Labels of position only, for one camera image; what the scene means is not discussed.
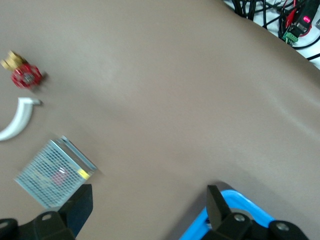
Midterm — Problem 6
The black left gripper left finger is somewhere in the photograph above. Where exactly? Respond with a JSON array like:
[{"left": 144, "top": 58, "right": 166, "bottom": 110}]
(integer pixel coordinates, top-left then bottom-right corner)
[{"left": 0, "top": 183, "right": 94, "bottom": 240}]

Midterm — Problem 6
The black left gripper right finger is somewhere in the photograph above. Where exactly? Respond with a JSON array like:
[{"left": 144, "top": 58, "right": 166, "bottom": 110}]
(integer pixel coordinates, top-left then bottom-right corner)
[{"left": 206, "top": 184, "right": 311, "bottom": 240}]

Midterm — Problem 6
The blue plastic tray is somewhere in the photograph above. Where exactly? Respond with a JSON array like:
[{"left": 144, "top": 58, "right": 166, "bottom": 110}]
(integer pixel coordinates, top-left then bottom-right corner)
[{"left": 178, "top": 189, "right": 276, "bottom": 240}]

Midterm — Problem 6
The metal mesh power supply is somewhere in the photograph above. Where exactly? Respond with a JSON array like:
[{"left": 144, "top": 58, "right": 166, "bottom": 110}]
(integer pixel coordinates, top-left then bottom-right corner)
[{"left": 13, "top": 136, "right": 98, "bottom": 210}]

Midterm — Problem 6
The white curved plastic clip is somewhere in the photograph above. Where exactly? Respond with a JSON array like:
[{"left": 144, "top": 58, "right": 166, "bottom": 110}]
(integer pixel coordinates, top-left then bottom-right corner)
[{"left": 0, "top": 97, "right": 43, "bottom": 142}]

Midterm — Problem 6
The brown table cover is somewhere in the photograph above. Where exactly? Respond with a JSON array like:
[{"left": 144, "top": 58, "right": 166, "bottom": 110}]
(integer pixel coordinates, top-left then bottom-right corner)
[{"left": 0, "top": 0, "right": 320, "bottom": 240}]

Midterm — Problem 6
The green terminal block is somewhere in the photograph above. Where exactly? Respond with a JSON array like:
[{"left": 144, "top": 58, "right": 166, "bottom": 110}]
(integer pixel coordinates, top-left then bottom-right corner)
[{"left": 282, "top": 28, "right": 300, "bottom": 46}]

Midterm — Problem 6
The red alligator clip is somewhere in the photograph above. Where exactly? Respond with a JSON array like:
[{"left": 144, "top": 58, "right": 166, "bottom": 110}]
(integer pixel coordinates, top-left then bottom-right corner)
[{"left": 281, "top": 7, "right": 300, "bottom": 27}]

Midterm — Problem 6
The black adapter with red light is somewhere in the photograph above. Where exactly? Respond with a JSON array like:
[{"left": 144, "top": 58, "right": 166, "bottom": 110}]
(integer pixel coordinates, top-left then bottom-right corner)
[{"left": 291, "top": 0, "right": 320, "bottom": 33}]

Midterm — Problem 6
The red handle brass valve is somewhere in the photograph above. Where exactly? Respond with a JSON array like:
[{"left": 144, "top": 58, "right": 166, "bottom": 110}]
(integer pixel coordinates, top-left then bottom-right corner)
[{"left": 0, "top": 50, "right": 47, "bottom": 91}]

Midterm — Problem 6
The black cable bundle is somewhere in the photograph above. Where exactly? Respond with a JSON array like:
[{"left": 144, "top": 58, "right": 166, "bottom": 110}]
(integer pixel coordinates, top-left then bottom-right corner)
[{"left": 223, "top": 0, "right": 320, "bottom": 62}]

